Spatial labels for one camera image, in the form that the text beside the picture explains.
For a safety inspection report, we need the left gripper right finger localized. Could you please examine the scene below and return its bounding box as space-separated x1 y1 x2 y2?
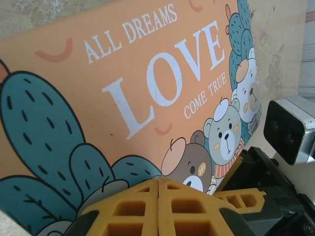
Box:
158 178 249 236

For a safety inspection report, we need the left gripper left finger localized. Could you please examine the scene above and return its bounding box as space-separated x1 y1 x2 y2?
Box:
66 179 158 236

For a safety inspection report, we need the orange LOVE bear tin box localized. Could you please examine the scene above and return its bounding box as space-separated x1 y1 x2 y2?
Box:
0 0 263 236

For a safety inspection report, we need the translucent corrugated side panel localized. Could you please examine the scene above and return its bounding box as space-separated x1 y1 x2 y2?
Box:
302 0 315 62

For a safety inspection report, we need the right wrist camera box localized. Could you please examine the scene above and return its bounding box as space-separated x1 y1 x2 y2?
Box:
263 96 315 166

